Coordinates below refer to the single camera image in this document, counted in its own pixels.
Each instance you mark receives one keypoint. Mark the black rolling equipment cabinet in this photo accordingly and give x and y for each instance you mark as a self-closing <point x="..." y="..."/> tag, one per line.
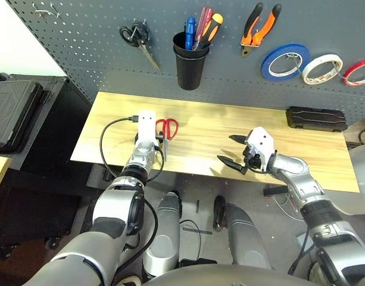
<point x="36" y="208"/>

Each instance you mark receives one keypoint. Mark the blue tape roll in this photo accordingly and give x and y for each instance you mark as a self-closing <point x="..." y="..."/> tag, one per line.
<point x="265" y="68"/>

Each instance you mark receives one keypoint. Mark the white person's sneaker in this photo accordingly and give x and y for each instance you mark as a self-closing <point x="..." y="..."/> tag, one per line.
<point x="130" y="281"/>

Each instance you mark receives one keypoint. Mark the silver double prong hook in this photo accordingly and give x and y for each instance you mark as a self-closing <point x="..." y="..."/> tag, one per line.
<point x="40" y="12"/>

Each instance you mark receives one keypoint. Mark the silver robot leg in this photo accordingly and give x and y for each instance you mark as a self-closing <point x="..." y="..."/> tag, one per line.
<point x="162" y="232"/>
<point x="244" y="235"/>

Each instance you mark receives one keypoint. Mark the grey perforated pegboard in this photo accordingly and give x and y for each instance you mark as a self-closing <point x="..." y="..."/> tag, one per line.
<point x="90" y="44"/>

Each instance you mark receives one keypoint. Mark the grey robot torso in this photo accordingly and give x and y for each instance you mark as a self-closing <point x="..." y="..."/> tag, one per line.
<point x="230" y="277"/>

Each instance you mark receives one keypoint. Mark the silver right robot leg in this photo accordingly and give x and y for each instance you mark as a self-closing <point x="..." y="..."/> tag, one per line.
<point x="244" y="235"/>

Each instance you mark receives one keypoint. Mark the orange black pliers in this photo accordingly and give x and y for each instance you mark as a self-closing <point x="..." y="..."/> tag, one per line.
<point x="267" y="26"/>

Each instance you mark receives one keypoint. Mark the black table leg bracket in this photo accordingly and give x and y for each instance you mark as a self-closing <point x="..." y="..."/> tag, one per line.
<point x="108" y="175"/>
<point x="274" y="190"/>

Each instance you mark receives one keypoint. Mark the silver scissors hook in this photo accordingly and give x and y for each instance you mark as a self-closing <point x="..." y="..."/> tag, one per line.
<point x="135" y="29"/>

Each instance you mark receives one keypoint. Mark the large black ribbed case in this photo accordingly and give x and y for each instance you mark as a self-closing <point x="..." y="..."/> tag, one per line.
<point x="12" y="116"/>

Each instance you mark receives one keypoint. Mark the black pegboard cup holder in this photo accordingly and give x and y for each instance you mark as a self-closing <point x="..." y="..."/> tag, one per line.
<point x="189" y="74"/>

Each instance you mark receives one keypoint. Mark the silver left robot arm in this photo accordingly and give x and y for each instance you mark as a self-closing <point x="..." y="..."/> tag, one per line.
<point x="116" y="202"/>

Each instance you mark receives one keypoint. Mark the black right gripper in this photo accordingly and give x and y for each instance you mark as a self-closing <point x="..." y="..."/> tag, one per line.
<point x="255" y="162"/>

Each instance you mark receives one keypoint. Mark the grey side desk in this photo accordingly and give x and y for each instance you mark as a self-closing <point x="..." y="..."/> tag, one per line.
<point x="362" y="178"/>

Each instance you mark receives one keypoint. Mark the long black floor tape strip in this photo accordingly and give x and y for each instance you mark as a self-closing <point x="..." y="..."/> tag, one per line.
<point x="197" y="230"/>

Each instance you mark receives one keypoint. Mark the silver left robot leg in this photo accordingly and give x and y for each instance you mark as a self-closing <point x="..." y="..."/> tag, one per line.
<point x="162" y="232"/>

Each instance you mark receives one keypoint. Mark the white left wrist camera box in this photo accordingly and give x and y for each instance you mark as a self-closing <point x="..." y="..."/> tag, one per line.
<point x="146" y="125"/>

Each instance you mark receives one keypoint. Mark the red tape roll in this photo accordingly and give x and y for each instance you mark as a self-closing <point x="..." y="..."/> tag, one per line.
<point x="348" y="74"/>

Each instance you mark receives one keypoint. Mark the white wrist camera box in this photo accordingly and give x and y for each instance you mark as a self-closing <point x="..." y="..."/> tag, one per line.
<point x="146" y="125"/>
<point x="261" y="143"/>

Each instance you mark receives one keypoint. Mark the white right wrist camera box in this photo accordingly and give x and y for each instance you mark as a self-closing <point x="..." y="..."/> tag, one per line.
<point x="261" y="143"/>

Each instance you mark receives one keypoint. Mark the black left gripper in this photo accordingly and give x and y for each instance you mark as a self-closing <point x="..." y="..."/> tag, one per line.
<point x="159" y="138"/>

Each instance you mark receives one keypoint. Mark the white tape roll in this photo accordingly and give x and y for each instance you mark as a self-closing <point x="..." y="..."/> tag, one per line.
<point x="306" y="73"/>

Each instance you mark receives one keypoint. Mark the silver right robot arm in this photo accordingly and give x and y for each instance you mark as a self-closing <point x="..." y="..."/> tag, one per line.
<point x="304" y="184"/>

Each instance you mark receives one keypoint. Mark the orange black screwdriver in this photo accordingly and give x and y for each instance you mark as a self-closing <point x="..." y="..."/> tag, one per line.
<point x="213" y="28"/>

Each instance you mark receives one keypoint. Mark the short black floor tape strip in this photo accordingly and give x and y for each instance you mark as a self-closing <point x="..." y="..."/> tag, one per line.
<point x="197" y="206"/>

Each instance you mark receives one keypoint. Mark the small black tool case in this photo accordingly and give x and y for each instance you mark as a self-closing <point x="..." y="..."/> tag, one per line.
<point x="316" y="119"/>

